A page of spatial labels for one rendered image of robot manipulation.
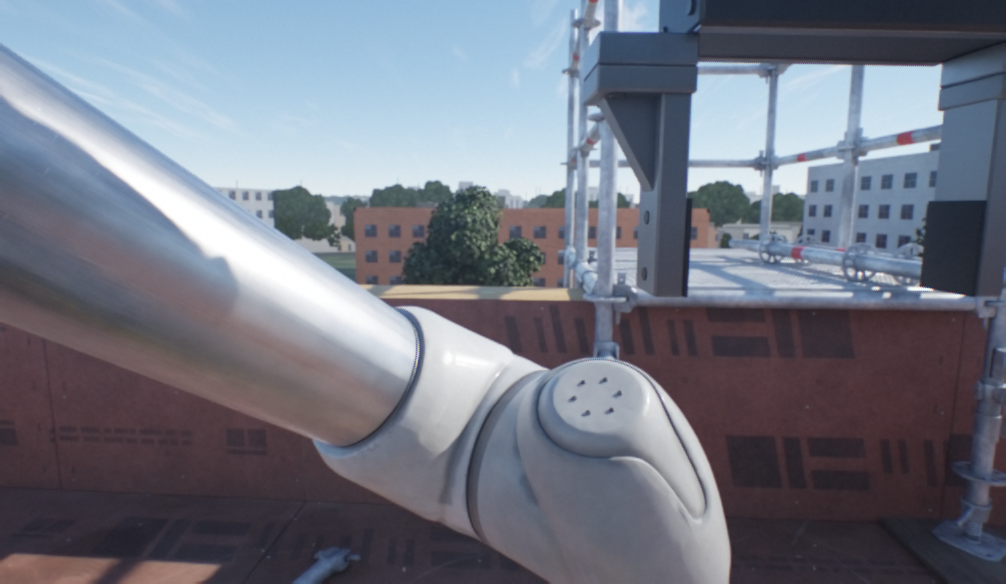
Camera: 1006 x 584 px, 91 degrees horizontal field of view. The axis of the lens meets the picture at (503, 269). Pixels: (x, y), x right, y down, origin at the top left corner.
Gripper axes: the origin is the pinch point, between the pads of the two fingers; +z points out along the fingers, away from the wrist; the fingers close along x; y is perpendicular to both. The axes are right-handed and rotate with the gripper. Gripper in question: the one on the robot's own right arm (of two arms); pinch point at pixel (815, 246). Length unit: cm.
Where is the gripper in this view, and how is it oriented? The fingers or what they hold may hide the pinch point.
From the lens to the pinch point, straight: 25.4
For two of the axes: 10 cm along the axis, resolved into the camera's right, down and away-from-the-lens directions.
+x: 10.0, 0.0, 0.3
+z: 0.0, 9.9, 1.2
